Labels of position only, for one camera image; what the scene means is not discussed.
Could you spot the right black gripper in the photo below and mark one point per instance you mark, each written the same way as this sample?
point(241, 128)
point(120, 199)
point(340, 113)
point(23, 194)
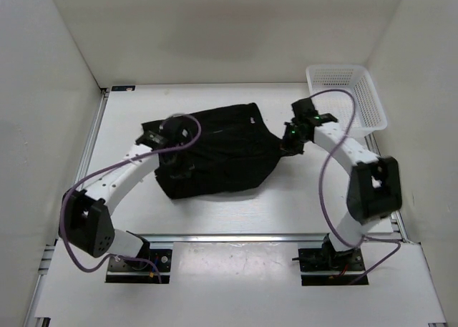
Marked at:
point(286, 148)

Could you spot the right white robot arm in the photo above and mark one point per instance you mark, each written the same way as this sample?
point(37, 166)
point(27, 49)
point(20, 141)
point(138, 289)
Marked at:
point(374, 189)

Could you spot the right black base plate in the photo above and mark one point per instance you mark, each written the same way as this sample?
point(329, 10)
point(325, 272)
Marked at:
point(320, 269)

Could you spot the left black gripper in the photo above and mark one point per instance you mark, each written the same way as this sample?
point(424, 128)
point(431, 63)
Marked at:
point(182, 171)

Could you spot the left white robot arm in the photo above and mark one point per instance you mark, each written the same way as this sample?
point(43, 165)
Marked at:
point(87, 208)

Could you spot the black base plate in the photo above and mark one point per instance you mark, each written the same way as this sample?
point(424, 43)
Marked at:
point(320, 269)
point(129, 272)

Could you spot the white plastic basket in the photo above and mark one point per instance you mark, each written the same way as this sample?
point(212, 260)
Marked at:
point(348, 93)

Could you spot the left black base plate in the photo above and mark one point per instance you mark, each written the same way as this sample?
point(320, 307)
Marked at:
point(129, 272)

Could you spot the blue label sticker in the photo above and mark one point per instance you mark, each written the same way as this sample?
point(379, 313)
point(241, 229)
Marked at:
point(123, 88)

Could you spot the black shorts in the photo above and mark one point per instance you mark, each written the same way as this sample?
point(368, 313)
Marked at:
point(235, 152)

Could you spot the aluminium rail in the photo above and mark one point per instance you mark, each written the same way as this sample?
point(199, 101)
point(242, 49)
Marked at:
point(232, 238)

